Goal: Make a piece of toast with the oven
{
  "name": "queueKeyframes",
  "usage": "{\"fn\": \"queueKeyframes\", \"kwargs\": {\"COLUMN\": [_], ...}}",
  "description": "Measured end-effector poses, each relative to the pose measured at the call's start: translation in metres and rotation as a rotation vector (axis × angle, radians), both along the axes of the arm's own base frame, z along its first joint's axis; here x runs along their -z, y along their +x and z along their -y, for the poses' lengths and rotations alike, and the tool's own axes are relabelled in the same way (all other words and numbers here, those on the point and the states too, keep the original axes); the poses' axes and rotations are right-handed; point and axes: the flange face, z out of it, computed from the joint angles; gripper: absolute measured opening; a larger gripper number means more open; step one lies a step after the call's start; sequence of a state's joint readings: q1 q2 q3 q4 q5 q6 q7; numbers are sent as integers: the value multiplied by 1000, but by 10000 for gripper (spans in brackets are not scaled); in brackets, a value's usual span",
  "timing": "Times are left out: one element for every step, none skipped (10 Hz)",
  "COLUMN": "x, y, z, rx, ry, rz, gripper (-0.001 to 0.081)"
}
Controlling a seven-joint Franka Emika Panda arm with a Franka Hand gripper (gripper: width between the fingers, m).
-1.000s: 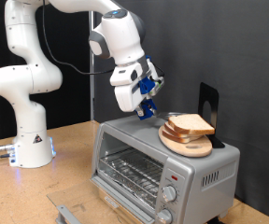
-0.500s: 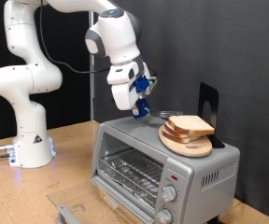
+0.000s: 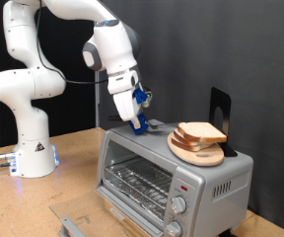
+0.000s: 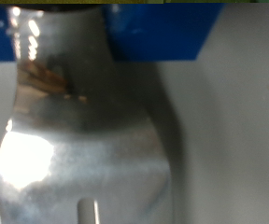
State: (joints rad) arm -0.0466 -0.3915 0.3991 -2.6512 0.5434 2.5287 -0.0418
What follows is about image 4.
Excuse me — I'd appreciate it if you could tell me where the silver toaster oven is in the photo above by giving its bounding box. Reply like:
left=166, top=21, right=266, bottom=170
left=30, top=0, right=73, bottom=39
left=0, top=3, right=269, bottom=224

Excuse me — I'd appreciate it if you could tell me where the metal spatula with blue block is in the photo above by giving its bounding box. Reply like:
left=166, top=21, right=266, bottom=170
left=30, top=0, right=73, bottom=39
left=0, top=3, right=226, bottom=224

